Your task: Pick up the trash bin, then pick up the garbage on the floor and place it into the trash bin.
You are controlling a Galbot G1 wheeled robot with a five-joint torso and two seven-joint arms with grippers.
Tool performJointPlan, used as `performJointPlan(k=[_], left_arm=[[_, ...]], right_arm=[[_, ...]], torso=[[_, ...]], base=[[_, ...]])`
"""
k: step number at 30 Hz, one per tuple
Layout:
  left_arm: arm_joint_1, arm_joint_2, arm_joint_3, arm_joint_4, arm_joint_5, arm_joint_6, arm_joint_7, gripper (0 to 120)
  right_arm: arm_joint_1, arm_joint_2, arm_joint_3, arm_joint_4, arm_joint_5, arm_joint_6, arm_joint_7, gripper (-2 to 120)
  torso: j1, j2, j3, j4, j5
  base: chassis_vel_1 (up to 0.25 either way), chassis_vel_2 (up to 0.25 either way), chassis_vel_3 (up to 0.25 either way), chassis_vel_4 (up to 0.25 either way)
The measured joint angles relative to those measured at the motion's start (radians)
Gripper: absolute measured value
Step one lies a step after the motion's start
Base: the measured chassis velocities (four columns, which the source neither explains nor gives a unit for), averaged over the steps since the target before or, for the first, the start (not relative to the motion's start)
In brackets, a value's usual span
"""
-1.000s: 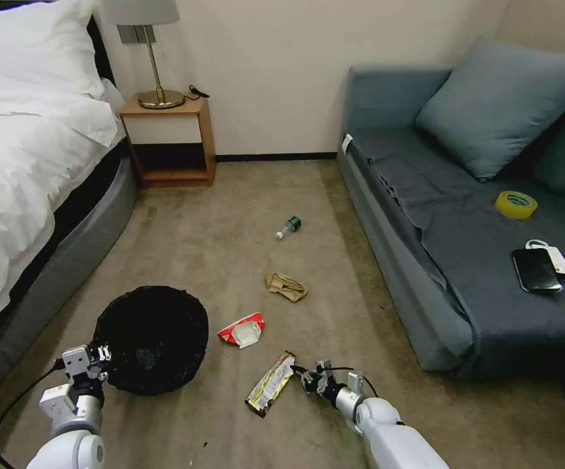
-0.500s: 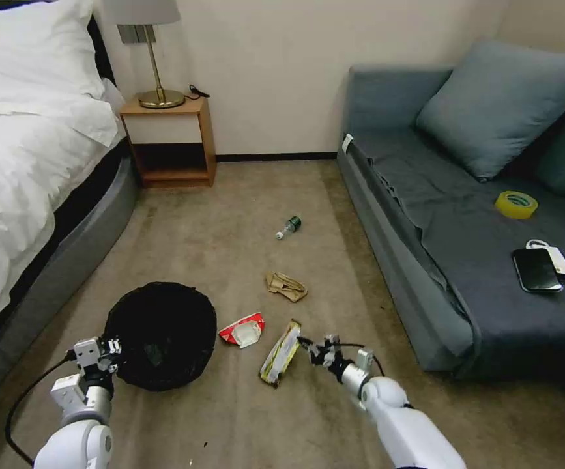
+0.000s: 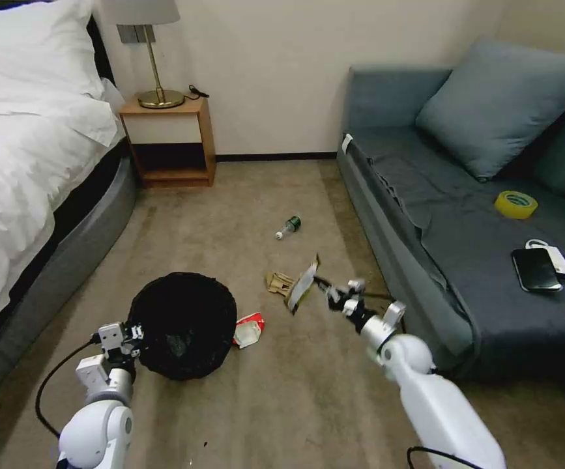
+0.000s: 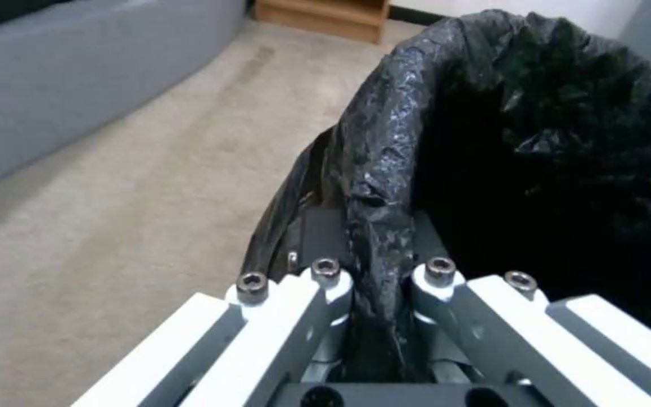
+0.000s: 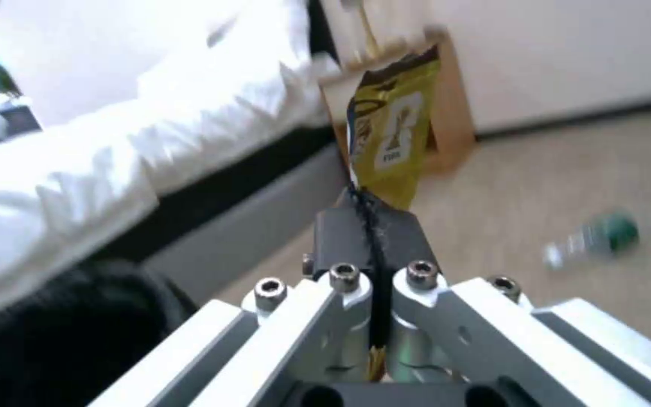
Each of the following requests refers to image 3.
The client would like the grey wall switch panel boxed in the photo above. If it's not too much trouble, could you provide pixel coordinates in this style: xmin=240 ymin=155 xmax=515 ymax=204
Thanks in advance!
xmin=117 ymin=23 xmax=158 ymax=46

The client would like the grey upholstered bed frame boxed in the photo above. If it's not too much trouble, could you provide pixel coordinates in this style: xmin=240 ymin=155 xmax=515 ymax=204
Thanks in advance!
xmin=0 ymin=14 xmax=139 ymax=422

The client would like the blue-grey sofa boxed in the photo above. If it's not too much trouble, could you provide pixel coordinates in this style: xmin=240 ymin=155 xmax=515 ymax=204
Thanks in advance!
xmin=336 ymin=65 xmax=565 ymax=434

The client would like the white power bank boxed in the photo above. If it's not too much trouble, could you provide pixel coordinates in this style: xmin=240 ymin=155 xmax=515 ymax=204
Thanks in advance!
xmin=538 ymin=245 xmax=565 ymax=284

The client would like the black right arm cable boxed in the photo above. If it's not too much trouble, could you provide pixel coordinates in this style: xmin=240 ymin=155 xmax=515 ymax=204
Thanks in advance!
xmin=405 ymin=445 xmax=442 ymax=469

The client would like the dark grey sofa cover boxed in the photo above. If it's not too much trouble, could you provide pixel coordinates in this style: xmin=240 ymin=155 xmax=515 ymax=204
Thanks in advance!
xmin=366 ymin=140 xmax=565 ymax=335

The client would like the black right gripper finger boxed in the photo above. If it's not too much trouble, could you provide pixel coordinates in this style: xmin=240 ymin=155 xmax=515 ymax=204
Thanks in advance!
xmin=313 ymin=278 xmax=343 ymax=311
xmin=313 ymin=275 xmax=368 ymax=294

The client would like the crumpled tan paper bag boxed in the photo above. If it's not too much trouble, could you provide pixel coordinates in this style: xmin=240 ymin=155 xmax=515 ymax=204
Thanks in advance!
xmin=263 ymin=269 xmax=297 ymax=296

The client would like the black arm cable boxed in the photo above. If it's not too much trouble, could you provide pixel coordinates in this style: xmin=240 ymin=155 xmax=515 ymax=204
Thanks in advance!
xmin=35 ymin=332 xmax=103 ymax=439
xmin=405 ymin=445 xmax=442 ymax=469

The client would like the plastic bottle with green label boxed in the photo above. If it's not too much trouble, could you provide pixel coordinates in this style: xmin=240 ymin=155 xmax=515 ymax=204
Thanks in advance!
xmin=274 ymin=214 xmax=304 ymax=242

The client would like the brass table lamp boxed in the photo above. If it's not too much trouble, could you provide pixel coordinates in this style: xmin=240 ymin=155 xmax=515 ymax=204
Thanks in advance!
xmin=101 ymin=0 xmax=186 ymax=110

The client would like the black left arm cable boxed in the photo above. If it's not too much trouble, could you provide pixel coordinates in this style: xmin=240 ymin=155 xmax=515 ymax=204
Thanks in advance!
xmin=35 ymin=332 xmax=103 ymax=439

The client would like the white pillow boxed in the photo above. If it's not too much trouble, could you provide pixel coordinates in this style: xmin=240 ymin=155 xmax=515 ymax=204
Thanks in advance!
xmin=0 ymin=0 xmax=106 ymax=117

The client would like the white duvet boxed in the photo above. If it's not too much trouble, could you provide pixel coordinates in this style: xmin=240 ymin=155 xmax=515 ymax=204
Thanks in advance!
xmin=0 ymin=77 xmax=123 ymax=335

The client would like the white and gold snack wrapper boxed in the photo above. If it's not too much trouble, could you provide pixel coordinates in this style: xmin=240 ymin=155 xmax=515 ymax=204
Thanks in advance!
xmin=284 ymin=252 xmax=323 ymax=317

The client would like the yellow tape roll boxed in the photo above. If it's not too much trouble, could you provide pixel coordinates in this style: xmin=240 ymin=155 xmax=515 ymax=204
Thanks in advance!
xmin=495 ymin=190 xmax=540 ymax=221

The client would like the large blue cushion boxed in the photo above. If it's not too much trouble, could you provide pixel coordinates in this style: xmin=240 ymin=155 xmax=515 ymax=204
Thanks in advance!
xmin=414 ymin=36 xmax=565 ymax=183

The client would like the black smartphone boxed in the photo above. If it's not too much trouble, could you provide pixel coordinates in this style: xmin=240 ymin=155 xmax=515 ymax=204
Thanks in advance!
xmin=511 ymin=247 xmax=564 ymax=294

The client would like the wooden nightstand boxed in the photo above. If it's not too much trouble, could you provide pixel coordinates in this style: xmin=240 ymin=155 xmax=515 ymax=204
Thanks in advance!
xmin=117 ymin=92 xmax=218 ymax=190

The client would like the black mesh trash bin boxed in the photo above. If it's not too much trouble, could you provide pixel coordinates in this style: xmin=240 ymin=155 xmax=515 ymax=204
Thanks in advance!
xmin=129 ymin=272 xmax=239 ymax=382

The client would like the red and white carton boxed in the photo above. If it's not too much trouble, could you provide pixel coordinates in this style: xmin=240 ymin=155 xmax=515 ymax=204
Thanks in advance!
xmin=232 ymin=312 xmax=267 ymax=350

